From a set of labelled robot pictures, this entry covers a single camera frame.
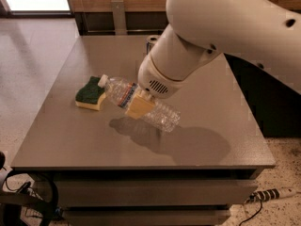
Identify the silver blue energy drink can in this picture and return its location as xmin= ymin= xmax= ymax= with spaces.
xmin=146 ymin=35 xmax=160 ymax=54

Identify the black power cable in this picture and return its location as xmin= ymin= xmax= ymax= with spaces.
xmin=238 ymin=198 xmax=263 ymax=226

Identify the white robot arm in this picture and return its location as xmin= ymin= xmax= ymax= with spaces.
xmin=126 ymin=0 xmax=301 ymax=119

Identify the white power strip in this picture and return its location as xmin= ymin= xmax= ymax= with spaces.
xmin=246 ymin=187 xmax=297 ymax=203

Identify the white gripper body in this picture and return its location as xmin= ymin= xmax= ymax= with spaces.
xmin=137 ymin=53 xmax=189 ymax=99

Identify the green yellow sponge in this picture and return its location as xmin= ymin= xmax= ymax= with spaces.
xmin=75 ymin=76 xmax=105 ymax=111

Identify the grey table drawer cabinet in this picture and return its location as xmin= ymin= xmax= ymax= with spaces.
xmin=12 ymin=36 xmax=275 ymax=226

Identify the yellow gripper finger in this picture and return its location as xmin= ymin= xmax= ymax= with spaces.
xmin=125 ymin=90 xmax=155 ymax=119

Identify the clear plastic water bottle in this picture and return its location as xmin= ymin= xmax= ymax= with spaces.
xmin=98 ymin=74 xmax=181 ymax=133

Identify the left metal bracket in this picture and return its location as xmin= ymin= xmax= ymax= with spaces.
xmin=111 ymin=0 xmax=127 ymax=36

